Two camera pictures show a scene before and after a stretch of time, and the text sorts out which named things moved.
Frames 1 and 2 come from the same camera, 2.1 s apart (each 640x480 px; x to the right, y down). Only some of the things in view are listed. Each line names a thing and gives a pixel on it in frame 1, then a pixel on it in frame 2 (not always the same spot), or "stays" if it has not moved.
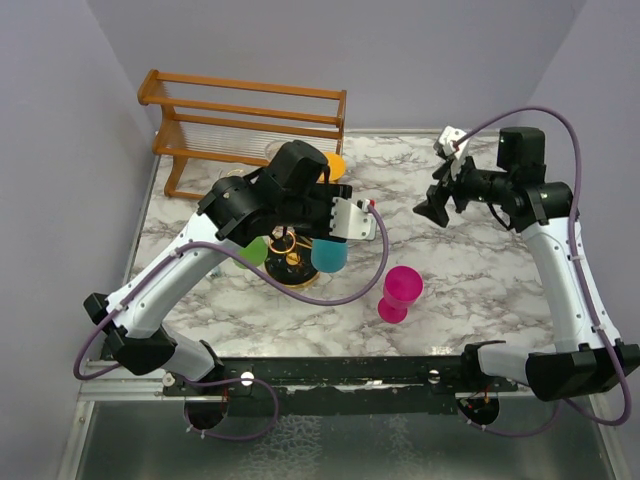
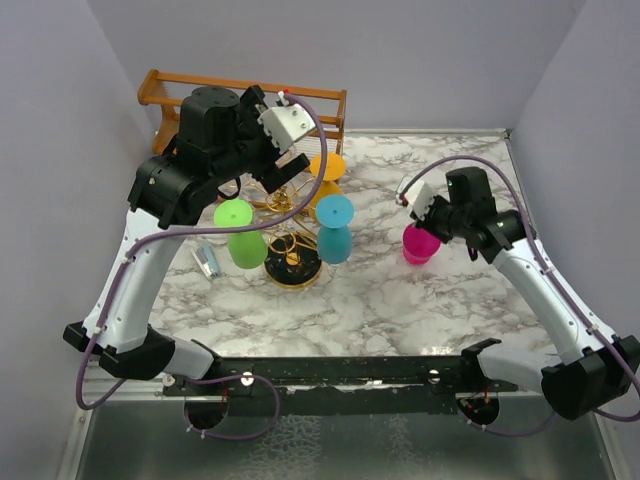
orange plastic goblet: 337,165 stays
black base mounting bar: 340,386 stays
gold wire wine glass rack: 290,262 stays
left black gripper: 327,192 → 268,172
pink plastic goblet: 401,287 → 419,246
